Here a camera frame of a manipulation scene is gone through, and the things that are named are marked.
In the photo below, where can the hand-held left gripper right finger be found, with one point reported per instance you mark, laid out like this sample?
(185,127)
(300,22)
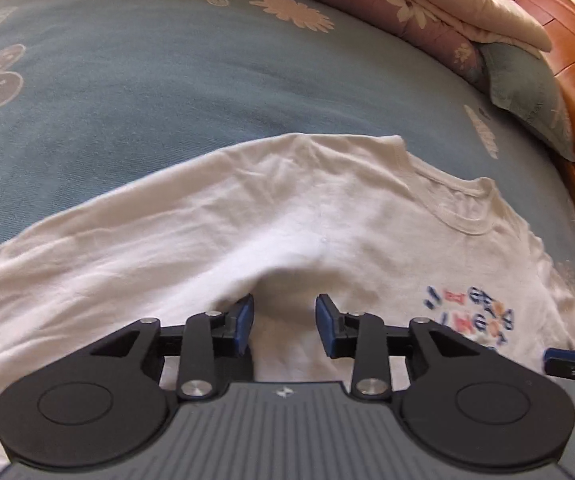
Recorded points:
(325,325)

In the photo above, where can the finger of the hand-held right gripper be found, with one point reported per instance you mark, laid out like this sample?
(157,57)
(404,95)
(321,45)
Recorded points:
(562,356)

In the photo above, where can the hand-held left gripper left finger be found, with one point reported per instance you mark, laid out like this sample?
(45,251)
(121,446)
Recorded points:
(245,325)

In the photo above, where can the white long-sleeve printed shirt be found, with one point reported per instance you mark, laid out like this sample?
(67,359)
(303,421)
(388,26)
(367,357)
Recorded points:
(267,220)

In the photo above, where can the teal floral pillow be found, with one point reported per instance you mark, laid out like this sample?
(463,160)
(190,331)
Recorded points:
(527,90)

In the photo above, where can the folded pink floral quilt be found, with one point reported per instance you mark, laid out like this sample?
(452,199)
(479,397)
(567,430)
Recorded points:
(417,5)

